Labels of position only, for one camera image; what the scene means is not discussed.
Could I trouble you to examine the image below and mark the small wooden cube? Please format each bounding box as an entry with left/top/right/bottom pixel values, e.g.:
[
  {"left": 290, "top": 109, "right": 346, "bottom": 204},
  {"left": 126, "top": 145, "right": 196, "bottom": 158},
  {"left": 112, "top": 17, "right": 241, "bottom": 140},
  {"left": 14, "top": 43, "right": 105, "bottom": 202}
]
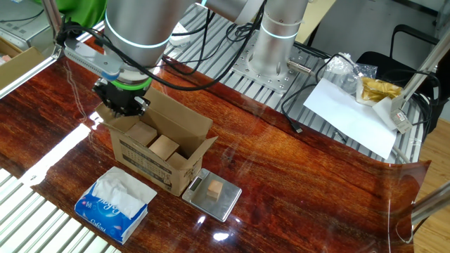
[{"left": 206, "top": 179, "right": 224, "bottom": 200}]

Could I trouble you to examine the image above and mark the white paper sheet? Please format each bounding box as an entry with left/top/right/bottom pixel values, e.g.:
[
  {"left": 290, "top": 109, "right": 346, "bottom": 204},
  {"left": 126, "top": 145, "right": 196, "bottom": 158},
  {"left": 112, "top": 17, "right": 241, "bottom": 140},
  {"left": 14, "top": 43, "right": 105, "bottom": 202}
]
[{"left": 302, "top": 77, "right": 398, "bottom": 160}]

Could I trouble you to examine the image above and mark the green cloth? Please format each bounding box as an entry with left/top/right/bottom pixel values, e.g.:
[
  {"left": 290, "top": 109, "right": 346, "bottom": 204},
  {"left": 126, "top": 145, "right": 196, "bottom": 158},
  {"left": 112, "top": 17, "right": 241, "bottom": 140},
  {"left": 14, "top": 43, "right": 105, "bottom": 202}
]
[{"left": 33, "top": 0, "right": 108, "bottom": 29}]

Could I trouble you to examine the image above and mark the clear plastic bag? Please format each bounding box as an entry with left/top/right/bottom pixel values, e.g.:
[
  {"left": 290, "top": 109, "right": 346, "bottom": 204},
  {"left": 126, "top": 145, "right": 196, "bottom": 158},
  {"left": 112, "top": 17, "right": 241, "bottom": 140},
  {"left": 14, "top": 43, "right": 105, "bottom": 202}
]
[{"left": 322, "top": 52, "right": 379, "bottom": 96}]

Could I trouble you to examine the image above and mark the green flange ring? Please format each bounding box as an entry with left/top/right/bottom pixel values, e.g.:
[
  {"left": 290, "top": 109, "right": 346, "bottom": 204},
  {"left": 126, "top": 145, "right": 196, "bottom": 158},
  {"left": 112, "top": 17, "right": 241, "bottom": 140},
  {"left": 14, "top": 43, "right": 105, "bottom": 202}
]
[{"left": 110, "top": 75, "right": 154, "bottom": 92}]

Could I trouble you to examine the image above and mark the open cardboard storage box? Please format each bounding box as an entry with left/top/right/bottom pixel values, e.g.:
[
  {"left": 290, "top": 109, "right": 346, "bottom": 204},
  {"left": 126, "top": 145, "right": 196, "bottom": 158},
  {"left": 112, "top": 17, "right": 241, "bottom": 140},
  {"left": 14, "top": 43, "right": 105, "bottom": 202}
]
[{"left": 0, "top": 37, "right": 46, "bottom": 91}]

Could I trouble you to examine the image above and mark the grey metal machine case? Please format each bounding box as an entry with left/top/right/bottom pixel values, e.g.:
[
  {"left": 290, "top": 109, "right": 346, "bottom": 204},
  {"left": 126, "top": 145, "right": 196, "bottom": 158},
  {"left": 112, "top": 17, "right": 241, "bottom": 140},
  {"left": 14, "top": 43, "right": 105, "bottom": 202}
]
[{"left": 0, "top": 0, "right": 63, "bottom": 53}]

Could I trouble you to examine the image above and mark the white power strip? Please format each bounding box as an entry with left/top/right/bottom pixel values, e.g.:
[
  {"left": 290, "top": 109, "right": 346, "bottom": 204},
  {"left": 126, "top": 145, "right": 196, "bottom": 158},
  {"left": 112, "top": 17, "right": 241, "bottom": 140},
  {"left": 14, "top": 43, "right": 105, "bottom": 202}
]
[{"left": 168, "top": 21, "right": 193, "bottom": 47}]

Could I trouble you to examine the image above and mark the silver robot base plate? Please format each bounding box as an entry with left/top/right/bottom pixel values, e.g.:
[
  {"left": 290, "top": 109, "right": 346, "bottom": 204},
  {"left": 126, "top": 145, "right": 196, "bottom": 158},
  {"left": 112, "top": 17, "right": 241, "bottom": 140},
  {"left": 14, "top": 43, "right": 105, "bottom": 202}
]
[{"left": 230, "top": 33, "right": 330, "bottom": 95}]

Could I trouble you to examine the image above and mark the white labelled adapter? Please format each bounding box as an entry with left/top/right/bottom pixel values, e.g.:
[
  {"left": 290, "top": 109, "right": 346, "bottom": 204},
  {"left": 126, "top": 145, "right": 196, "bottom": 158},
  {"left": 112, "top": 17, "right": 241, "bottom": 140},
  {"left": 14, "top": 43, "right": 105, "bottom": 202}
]
[{"left": 389, "top": 94, "right": 414, "bottom": 135}]

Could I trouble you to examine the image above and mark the beige panel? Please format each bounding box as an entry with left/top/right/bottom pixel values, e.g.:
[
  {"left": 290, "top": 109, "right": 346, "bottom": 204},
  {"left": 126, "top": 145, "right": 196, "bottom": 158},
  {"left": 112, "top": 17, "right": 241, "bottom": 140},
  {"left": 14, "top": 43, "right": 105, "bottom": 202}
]
[{"left": 295, "top": 0, "right": 338, "bottom": 45}]

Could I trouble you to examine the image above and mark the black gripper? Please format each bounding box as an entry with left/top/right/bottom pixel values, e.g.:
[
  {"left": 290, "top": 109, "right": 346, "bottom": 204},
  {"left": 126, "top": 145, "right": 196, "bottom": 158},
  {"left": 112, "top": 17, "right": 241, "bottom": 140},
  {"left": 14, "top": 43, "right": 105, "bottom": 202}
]
[{"left": 91, "top": 81, "right": 152, "bottom": 119}]

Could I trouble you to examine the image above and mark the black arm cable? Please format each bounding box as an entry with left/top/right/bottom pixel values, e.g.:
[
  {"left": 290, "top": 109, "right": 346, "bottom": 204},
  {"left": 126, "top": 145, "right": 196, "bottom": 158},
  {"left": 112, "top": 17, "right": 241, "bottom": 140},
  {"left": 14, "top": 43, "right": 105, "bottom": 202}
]
[{"left": 55, "top": 0, "right": 268, "bottom": 92}]

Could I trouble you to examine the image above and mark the brown cardboard box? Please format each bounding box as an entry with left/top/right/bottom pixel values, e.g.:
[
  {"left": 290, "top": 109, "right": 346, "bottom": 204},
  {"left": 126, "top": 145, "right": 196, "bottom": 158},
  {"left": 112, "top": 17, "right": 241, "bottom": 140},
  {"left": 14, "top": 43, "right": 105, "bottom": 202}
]
[{"left": 94, "top": 86, "right": 219, "bottom": 197}]

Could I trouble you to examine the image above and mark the blue tissue pack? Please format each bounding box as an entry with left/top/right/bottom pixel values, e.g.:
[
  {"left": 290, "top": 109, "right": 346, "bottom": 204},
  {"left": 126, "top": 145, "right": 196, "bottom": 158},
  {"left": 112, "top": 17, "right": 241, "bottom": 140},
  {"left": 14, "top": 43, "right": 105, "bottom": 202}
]
[{"left": 74, "top": 166, "right": 158, "bottom": 245}]

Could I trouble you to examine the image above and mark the silver digital kitchen scale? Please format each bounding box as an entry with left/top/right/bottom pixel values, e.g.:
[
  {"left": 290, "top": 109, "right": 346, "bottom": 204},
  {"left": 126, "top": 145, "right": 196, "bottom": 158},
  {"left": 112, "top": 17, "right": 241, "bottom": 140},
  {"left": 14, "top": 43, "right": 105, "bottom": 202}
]
[{"left": 181, "top": 167, "right": 243, "bottom": 223}]

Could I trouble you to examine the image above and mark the black cable bundle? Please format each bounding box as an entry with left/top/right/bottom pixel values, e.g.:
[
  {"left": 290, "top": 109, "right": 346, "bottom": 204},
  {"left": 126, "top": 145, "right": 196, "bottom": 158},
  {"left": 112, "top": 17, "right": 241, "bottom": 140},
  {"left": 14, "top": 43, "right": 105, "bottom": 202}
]
[{"left": 381, "top": 68, "right": 442, "bottom": 141}]

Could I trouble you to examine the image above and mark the yellow snack packet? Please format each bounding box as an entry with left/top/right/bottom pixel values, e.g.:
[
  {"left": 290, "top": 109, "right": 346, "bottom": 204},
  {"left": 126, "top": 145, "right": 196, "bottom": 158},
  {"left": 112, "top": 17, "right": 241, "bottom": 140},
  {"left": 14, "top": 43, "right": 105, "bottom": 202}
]
[{"left": 355, "top": 76, "right": 404, "bottom": 108}]

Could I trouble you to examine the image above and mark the wood grain table mat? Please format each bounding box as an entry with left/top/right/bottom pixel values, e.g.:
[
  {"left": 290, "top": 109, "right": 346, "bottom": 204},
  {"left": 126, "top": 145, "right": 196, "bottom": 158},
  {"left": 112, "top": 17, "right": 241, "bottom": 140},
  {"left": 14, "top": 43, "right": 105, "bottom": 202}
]
[
  {"left": 31, "top": 56, "right": 432, "bottom": 253},
  {"left": 0, "top": 34, "right": 166, "bottom": 180}
]

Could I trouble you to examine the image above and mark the aluminium table edge rail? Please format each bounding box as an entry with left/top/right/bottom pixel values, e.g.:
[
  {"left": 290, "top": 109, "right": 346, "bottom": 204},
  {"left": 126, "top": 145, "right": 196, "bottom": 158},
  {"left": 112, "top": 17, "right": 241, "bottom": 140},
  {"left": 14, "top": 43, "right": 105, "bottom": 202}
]
[{"left": 0, "top": 20, "right": 106, "bottom": 101}]

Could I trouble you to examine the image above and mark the silver cable connector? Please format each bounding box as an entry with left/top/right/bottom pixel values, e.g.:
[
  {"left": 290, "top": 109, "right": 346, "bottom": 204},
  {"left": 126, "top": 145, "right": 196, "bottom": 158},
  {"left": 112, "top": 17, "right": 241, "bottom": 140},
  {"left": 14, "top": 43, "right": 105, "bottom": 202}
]
[{"left": 286, "top": 58, "right": 316, "bottom": 77}]

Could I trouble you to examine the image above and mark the aluminium frame post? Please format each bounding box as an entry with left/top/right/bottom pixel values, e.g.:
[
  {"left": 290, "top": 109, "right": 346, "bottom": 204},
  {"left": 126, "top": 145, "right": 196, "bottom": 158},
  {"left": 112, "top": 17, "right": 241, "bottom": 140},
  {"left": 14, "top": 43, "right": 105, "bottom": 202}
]
[
  {"left": 41, "top": 0, "right": 73, "bottom": 59},
  {"left": 410, "top": 189, "right": 450, "bottom": 226},
  {"left": 395, "top": 33, "right": 450, "bottom": 106}
]

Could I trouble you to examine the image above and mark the black chair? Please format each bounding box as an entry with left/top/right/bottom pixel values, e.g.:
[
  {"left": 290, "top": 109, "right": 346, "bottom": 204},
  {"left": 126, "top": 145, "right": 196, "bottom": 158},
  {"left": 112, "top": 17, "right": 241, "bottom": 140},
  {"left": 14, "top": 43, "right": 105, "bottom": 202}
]
[{"left": 354, "top": 22, "right": 450, "bottom": 131}]

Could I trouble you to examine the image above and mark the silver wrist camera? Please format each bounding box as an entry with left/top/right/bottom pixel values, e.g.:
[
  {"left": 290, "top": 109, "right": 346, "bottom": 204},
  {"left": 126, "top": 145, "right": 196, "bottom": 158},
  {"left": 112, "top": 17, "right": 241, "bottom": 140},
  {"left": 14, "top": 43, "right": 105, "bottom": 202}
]
[{"left": 63, "top": 37, "right": 123, "bottom": 82}]

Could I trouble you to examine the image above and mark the black USB cable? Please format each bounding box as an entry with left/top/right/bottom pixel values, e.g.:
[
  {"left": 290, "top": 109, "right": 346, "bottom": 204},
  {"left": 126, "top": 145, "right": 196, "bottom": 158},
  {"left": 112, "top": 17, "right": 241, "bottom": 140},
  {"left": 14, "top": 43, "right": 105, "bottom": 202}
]
[{"left": 280, "top": 52, "right": 356, "bottom": 134}]

